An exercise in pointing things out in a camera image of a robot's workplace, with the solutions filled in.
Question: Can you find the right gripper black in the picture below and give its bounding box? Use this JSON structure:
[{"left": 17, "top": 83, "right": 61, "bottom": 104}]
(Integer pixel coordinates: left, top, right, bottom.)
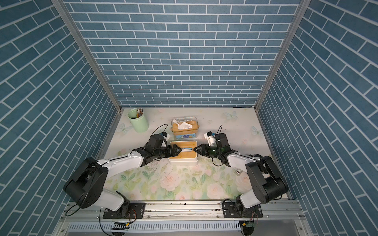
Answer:
[{"left": 194, "top": 144, "right": 222, "bottom": 158}]

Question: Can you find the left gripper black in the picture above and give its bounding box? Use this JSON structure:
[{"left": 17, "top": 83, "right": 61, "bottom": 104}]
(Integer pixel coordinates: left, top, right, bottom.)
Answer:
[{"left": 153, "top": 144, "right": 183, "bottom": 159}]

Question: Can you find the white box with bamboo lid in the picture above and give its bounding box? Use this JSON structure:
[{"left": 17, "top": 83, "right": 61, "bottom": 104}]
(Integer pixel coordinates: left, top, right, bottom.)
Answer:
[{"left": 170, "top": 141, "right": 198, "bottom": 158}]

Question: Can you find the blue tissue pack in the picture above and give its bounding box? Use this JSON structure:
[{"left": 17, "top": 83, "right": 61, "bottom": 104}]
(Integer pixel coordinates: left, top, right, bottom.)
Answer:
[
  {"left": 172, "top": 119, "right": 198, "bottom": 140},
  {"left": 181, "top": 147, "right": 193, "bottom": 152}
]

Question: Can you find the clear plastic tissue box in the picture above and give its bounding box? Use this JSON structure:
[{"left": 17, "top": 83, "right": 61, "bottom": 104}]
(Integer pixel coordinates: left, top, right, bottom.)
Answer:
[{"left": 171, "top": 116, "right": 200, "bottom": 141}]

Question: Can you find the bamboo lid with slot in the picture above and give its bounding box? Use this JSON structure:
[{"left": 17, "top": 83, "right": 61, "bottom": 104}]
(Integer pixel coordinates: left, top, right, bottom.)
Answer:
[{"left": 171, "top": 119, "right": 199, "bottom": 135}]

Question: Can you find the white plastic box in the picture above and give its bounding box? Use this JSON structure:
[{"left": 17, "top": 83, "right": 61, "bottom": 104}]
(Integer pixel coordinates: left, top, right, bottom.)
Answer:
[{"left": 168, "top": 157, "right": 198, "bottom": 166}]

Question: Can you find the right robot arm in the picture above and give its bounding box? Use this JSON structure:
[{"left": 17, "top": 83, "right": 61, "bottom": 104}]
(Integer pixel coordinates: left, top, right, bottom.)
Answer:
[{"left": 194, "top": 133, "right": 289, "bottom": 218}]

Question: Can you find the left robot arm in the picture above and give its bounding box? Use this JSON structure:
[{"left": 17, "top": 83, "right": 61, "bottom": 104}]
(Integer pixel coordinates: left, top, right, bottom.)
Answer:
[{"left": 63, "top": 134, "right": 182, "bottom": 219}]

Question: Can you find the small grey remote device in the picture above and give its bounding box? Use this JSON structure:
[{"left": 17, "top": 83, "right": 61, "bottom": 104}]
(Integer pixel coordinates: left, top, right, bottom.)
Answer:
[{"left": 235, "top": 169, "right": 243, "bottom": 176}]

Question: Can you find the green pencil cup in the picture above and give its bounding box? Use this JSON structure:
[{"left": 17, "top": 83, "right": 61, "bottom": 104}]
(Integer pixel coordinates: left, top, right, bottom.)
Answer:
[{"left": 127, "top": 108, "right": 149, "bottom": 133}]

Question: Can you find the bundle of coloured pencils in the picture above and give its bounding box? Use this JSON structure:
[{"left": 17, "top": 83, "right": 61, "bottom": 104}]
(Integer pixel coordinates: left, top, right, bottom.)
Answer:
[{"left": 136, "top": 108, "right": 143, "bottom": 118}]

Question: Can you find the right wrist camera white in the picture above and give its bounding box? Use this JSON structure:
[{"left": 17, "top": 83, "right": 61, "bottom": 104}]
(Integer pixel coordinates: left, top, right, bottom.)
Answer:
[{"left": 204, "top": 131, "right": 215, "bottom": 147}]

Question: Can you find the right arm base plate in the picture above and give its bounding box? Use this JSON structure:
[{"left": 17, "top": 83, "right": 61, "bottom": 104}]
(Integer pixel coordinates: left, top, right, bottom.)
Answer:
[{"left": 221, "top": 199, "right": 263, "bottom": 219}]

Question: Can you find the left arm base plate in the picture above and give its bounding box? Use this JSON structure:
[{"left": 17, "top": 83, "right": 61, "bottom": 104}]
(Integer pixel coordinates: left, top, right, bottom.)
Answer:
[{"left": 103, "top": 202, "right": 146, "bottom": 219}]

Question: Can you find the aluminium mounting rail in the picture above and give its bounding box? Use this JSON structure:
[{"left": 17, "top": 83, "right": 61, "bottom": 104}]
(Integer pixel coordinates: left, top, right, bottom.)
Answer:
[{"left": 60, "top": 200, "right": 305, "bottom": 222}]

